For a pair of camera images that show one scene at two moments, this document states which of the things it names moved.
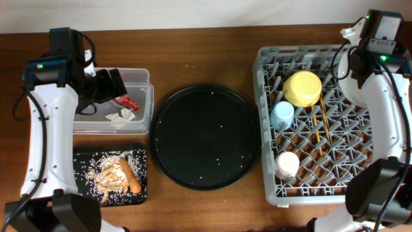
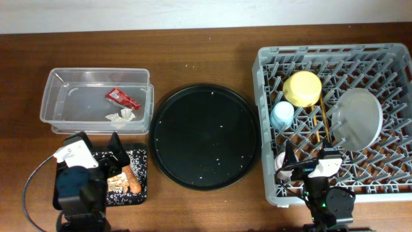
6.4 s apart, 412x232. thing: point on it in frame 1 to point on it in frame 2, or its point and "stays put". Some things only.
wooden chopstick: x=317 y=129 stays put
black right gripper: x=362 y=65 to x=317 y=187
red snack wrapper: x=125 y=101 stays put
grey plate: x=348 y=85 to x=357 y=120
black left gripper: x=110 y=91 to x=114 y=169
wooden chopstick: x=324 y=114 stays put
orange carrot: x=134 y=183 stays put
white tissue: x=126 y=115 stays put
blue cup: x=282 y=115 stays put
